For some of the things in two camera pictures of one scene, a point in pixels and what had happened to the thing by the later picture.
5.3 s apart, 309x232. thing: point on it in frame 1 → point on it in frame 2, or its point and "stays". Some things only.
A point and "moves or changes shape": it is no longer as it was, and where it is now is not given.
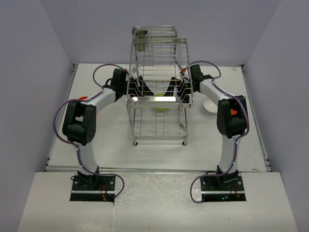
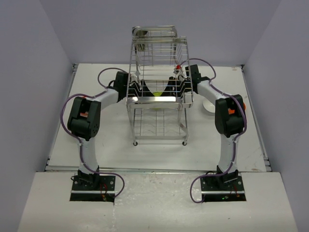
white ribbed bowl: [210, 106] stays
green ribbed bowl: [161, 109] moves or changes shape
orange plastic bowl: [233, 112] stays
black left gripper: [143, 90] stays
